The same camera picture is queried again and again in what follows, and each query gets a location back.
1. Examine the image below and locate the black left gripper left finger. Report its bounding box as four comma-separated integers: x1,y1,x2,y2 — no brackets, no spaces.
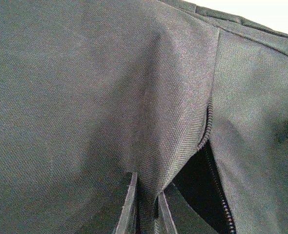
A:
76,172,138,234

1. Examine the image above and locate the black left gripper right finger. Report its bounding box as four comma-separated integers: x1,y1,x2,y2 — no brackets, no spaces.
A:
158,183,217,234

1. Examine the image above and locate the black backpack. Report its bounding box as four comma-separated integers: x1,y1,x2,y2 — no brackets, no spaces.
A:
0,0,288,234

